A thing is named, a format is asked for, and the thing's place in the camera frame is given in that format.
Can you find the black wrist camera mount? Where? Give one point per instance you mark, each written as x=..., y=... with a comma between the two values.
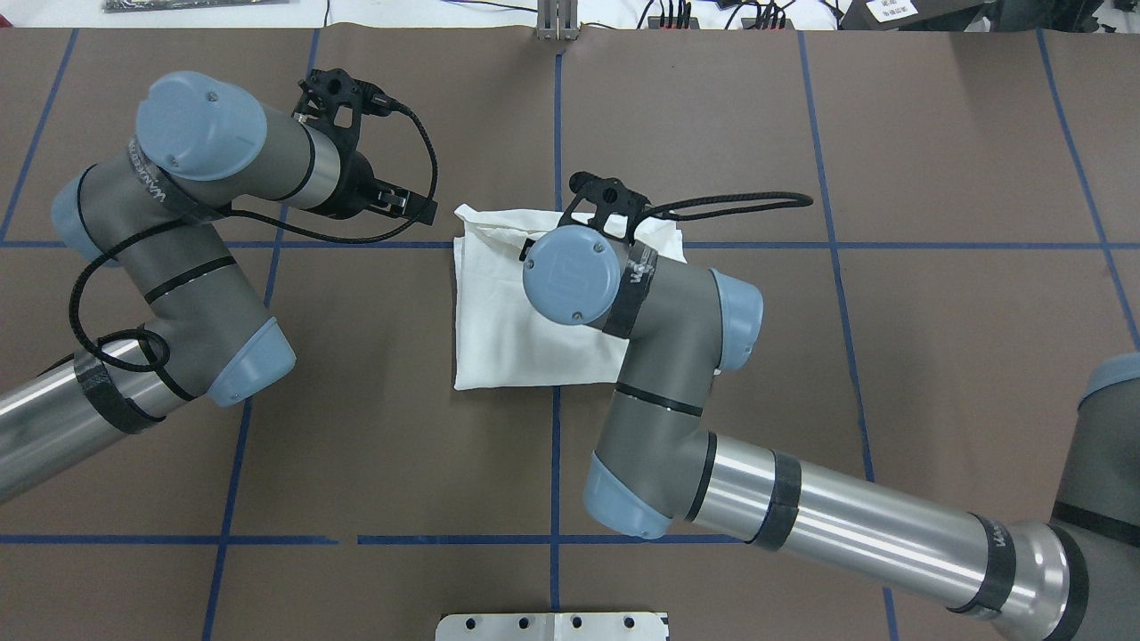
x=609, y=197

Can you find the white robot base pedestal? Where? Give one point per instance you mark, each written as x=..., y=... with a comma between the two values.
x=555, y=626

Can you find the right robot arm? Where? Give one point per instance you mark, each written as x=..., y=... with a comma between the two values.
x=1073, y=577

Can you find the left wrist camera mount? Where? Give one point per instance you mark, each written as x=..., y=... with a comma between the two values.
x=334, y=103

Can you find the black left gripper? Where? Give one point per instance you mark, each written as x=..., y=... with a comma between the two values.
x=357, y=188

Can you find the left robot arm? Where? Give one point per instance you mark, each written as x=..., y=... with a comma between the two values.
x=162, y=314

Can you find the white long-sleeve printed shirt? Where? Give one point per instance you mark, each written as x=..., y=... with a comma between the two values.
x=501, y=341

